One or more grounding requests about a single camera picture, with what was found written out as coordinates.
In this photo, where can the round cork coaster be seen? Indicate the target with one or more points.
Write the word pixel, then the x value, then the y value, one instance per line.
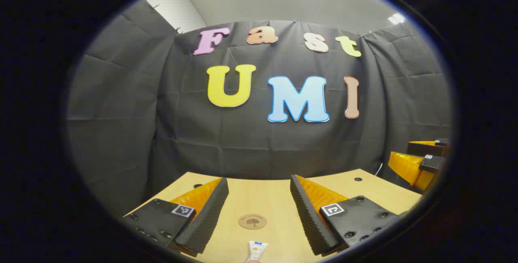
pixel 252 221

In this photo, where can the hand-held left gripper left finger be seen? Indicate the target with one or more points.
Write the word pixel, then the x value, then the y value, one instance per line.
pixel 204 222

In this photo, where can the white toothpaste tube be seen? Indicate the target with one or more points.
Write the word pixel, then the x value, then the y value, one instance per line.
pixel 257 250

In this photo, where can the light wooden desktop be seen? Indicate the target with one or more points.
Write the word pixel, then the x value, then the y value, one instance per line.
pixel 259 198

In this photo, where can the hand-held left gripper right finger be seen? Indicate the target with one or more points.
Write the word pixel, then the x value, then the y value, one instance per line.
pixel 311 222

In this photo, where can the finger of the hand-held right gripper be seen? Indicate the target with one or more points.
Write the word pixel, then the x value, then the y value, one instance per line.
pixel 408 168
pixel 421 149

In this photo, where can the black backdrop cloth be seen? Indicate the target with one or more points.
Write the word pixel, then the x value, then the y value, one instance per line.
pixel 259 145

